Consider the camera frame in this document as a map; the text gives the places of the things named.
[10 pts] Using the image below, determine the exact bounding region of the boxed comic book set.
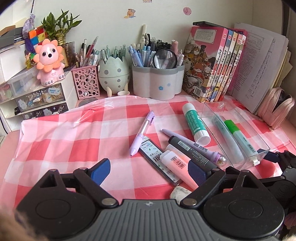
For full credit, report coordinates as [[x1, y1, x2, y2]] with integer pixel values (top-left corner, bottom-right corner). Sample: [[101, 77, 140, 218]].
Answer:
[[183, 21, 245, 102]]

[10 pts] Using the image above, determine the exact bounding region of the egg shaped pen holder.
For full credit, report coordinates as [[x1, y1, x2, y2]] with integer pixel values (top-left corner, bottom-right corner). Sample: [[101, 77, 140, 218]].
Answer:
[[98, 57, 131, 97]]

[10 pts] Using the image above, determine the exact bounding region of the rubik's cube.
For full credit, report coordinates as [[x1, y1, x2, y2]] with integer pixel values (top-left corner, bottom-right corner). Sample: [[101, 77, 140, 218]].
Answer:
[[29, 25, 48, 46]]

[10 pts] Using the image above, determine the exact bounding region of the white mini drawer unit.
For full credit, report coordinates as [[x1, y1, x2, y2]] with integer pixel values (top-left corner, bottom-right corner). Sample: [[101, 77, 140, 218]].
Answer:
[[1, 71, 78, 119]]

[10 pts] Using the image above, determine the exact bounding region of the orange highlighter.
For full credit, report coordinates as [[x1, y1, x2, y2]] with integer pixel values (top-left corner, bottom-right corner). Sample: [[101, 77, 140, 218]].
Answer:
[[160, 144, 198, 190]]

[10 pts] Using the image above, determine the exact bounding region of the pink pencil case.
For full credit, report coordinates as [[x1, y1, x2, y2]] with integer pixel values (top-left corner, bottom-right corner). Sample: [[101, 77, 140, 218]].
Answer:
[[257, 87, 295, 129]]

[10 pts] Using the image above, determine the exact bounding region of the black marker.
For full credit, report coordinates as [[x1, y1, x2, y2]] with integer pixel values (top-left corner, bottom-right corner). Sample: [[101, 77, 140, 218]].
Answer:
[[169, 136, 218, 172]]

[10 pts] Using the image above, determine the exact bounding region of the lilac retractable pen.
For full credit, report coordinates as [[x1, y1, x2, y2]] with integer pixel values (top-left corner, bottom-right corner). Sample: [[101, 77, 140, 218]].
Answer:
[[129, 111, 155, 156]]

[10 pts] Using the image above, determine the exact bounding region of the light blue pen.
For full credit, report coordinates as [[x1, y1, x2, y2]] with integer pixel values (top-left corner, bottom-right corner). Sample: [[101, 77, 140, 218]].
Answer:
[[213, 114, 244, 164]]

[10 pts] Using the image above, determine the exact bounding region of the white eraser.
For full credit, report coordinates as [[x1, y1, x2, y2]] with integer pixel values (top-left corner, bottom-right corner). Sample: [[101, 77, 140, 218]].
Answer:
[[170, 186, 192, 201]]

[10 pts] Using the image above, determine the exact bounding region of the lilac cartoon correction pen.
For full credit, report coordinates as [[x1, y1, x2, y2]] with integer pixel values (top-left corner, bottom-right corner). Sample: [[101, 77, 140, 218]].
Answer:
[[162, 128, 227, 166]]

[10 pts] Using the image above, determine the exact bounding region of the magnifying glass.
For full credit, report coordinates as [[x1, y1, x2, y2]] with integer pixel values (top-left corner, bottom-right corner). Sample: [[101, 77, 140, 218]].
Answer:
[[152, 49, 178, 69]]

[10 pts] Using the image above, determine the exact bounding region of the stack of printed papers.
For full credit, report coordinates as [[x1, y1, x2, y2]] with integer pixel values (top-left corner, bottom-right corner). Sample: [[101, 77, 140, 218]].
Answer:
[[229, 23, 288, 113]]

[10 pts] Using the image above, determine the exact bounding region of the pink lion toy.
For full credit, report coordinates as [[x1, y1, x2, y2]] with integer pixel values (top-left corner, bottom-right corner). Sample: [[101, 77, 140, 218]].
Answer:
[[33, 39, 65, 87]]

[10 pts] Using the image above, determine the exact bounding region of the green highlighter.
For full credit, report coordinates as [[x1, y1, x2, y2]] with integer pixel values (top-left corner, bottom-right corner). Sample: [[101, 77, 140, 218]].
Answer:
[[224, 120, 260, 166]]

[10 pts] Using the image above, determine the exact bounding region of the pink perforated pen holder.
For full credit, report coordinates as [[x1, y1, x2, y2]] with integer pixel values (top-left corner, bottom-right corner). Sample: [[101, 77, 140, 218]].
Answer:
[[71, 65, 100, 100]]

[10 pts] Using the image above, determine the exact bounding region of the potted bamboo plant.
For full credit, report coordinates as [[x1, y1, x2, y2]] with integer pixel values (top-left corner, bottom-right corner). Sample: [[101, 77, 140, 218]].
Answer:
[[41, 10, 82, 46]]

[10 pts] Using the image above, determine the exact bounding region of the grey white flower pen holder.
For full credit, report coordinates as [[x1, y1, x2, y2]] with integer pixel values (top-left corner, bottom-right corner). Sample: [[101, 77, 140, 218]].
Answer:
[[132, 65, 185, 100]]

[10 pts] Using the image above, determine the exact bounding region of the green white glue stick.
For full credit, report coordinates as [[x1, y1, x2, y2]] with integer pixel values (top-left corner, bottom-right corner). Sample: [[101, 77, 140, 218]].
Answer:
[[182, 103, 211, 146]]

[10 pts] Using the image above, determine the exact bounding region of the pencil lead refill case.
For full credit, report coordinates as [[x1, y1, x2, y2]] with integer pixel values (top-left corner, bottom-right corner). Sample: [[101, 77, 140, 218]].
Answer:
[[138, 136, 182, 186]]

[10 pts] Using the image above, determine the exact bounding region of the pink checkered cloth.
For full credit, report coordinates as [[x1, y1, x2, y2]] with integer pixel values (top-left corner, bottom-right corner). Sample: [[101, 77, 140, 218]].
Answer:
[[0, 94, 296, 204]]

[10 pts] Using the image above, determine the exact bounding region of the clear storage box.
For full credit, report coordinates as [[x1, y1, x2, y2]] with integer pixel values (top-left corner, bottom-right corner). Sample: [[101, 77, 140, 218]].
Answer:
[[1, 67, 40, 102]]

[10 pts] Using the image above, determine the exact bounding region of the clear plastic organizer tray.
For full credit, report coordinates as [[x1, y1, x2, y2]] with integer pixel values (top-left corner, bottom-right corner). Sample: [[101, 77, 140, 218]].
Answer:
[[201, 102, 270, 170]]

